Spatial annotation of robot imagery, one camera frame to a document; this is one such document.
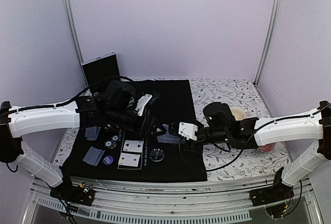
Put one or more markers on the red patterned bowl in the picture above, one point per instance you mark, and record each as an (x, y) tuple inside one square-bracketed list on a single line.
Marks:
[(266, 148)]

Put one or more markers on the green white poker chip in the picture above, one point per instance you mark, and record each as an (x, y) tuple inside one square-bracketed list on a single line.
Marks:
[(110, 144), (115, 138)]

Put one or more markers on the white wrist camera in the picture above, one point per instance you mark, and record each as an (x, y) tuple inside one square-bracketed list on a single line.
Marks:
[(186, 130), (147, 100)]

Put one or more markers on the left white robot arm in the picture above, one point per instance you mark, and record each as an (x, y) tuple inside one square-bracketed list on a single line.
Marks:
[(81, 111)]

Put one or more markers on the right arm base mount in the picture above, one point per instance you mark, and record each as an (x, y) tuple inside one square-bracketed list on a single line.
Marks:
[(278, 191)]

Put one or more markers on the cream white cup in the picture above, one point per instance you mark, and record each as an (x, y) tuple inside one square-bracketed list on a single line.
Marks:
[(238, 113)]

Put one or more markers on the black poker mat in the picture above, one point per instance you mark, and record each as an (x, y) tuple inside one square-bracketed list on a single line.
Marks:
[(160, 162)]

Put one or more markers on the blue playing card deck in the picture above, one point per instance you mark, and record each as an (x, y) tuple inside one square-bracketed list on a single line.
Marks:
[(168, 138)]

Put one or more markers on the aluminium frame post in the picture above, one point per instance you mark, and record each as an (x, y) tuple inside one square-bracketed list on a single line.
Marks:
[(267, 42), (72, 29)]

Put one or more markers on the face-up diamond card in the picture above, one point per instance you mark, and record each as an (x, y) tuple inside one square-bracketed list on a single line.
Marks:
[(129, 160)]

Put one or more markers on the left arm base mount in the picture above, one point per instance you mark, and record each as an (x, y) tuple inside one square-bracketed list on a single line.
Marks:
[(82, 194)]

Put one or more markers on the face-up clubs card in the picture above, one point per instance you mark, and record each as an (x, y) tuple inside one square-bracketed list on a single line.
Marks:
[(131, 146)]

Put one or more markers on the purple small blind button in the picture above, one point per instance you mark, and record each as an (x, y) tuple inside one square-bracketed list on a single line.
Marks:
[(108, 160)]

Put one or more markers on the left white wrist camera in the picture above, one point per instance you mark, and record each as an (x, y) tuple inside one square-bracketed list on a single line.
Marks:
[(147, 100)]

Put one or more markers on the aluminium front rail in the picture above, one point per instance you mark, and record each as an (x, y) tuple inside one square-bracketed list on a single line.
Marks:
[(200, 202)]

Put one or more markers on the aluminium poker chip case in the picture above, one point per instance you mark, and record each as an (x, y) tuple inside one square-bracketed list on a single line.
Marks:
[(98, 72)]

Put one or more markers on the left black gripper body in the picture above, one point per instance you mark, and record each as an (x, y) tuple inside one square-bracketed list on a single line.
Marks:
[(117, 117)]

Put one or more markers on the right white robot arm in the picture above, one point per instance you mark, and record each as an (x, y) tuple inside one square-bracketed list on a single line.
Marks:
[(256, 132)]

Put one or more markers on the right aluminium frame post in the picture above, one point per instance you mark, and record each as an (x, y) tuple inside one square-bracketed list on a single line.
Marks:
[(267, 42)]

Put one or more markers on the left aluminium frame post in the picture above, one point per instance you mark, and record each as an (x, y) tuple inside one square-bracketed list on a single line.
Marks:
[(72, 29)]

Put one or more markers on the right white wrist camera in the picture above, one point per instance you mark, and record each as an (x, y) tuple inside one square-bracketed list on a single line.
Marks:
[(186, 130)]

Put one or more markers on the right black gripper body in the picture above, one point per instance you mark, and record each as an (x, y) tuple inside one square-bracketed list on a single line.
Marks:
[(219, 137)]

